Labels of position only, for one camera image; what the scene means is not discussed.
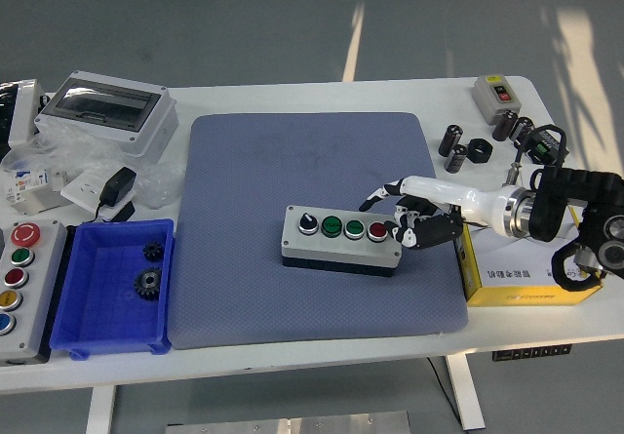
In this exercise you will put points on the black cylindrical capacitor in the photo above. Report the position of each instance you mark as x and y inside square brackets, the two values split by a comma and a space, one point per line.
[449, 141]
[504, 127]
[521, 126]
[456, 158]

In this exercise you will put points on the grey metal base plate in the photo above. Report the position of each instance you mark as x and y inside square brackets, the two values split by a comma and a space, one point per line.
[292, 425]

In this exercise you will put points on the small black bevel gear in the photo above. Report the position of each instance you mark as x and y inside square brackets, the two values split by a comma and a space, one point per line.
[153, 251]

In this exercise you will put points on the blue plastic bin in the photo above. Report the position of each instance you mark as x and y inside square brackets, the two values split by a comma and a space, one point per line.
[102, 317]

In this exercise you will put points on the grey four-button control box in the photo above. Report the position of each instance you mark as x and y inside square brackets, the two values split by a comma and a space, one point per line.
[317, 249]

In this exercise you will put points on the small black plug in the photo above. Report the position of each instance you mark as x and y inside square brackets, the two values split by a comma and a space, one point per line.
[127, 211]

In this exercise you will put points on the black table control panel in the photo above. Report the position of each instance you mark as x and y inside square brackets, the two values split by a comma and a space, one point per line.
[531, 353]

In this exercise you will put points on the black power adapter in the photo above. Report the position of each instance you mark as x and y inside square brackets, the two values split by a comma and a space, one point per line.
[117, 185]

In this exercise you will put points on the black hex nut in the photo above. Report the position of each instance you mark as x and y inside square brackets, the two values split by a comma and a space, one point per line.
[475, 153]

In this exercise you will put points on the black module with green terminal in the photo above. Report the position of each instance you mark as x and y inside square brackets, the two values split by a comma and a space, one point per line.
[546, 148]

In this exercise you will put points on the yellow and white cardboard box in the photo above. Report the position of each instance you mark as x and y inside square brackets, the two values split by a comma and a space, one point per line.
[512, 263]

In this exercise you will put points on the grey-blue table mat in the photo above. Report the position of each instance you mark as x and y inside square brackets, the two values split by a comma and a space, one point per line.
[244, 170]

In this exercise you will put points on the white enclosure with dark window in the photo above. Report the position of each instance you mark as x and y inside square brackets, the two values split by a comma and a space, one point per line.
[22, 117]

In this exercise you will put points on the grey red-black push-button switch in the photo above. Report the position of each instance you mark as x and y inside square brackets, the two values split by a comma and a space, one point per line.
[487, 98]

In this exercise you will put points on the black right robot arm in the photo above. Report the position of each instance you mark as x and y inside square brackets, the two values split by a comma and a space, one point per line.
[551, 209]

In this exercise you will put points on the grey five-button control box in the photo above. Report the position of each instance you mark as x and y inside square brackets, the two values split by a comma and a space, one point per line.
[41, 278]

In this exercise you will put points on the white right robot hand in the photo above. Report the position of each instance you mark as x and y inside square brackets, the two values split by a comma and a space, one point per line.
[448, 195]

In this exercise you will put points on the grey enclosure with clear lid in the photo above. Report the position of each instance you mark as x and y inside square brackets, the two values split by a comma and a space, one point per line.
[141, 134]

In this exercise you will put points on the white circuit breaker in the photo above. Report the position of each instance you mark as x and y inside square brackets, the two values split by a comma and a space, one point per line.
[34, 195]

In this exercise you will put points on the clear plastic bag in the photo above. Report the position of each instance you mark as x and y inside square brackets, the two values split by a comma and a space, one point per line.
[73, 148]

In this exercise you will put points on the large black bevel gear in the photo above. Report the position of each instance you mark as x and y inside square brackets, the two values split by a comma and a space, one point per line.
[147, 284]

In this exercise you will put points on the white table leg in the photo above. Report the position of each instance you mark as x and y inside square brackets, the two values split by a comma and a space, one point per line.
[100, 409]
[468, 395]

